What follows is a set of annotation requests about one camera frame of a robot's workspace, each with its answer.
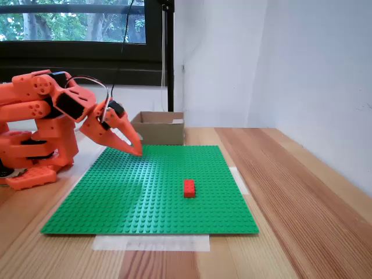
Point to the open cardboard box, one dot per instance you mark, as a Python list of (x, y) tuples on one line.
[(160, 133)]

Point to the green lego baseplate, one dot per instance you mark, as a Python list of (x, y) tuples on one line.
[(145, 203)]

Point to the red lego block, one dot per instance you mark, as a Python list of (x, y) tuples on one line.
[(189, 189)]

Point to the black framed window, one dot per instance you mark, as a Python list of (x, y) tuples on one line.
[(72, 58)]

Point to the masking tape strip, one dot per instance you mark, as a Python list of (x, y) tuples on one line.
[(151, 242), (239, 180)]

